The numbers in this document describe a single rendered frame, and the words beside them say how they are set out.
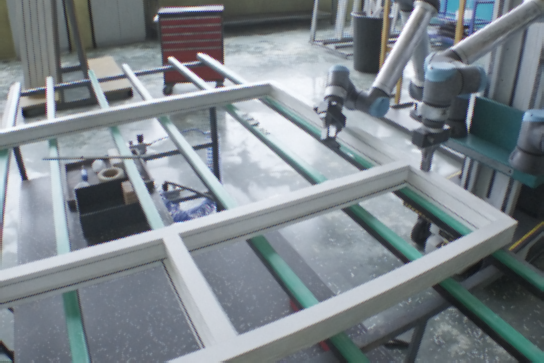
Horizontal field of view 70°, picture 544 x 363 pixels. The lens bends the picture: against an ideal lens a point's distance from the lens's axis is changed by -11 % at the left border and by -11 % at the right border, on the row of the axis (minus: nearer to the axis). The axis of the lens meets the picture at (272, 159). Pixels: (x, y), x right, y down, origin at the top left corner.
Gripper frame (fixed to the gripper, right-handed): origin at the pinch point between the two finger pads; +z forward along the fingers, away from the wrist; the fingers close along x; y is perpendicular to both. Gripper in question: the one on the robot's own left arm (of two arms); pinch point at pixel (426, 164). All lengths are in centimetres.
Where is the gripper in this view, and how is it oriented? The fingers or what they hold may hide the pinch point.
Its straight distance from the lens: 148.1
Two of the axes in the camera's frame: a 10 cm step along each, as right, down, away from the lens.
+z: 0.0, 8.9, 4.6
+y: 4.7, 4.1, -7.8
